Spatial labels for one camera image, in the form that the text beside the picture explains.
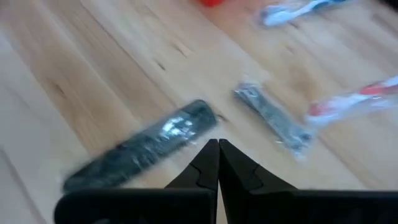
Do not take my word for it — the black comb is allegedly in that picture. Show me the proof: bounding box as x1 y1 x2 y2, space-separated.
62 98 219 194

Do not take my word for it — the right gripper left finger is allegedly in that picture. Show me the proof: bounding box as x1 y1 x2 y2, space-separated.
54 138 220 224

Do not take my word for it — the nail clipper in clear bag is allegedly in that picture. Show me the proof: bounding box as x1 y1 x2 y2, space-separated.
233 81 314 156

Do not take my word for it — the red plastic basket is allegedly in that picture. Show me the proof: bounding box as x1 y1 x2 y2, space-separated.
198 0 225 7

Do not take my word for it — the blue toothbrush in clear bag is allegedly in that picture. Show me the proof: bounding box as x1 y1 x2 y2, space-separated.
257 0 348 27

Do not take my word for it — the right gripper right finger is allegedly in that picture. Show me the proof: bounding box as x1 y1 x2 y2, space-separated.
218 138 398 224

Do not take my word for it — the red toothbrush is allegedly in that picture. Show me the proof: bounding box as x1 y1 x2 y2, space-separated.
305 74 398 127

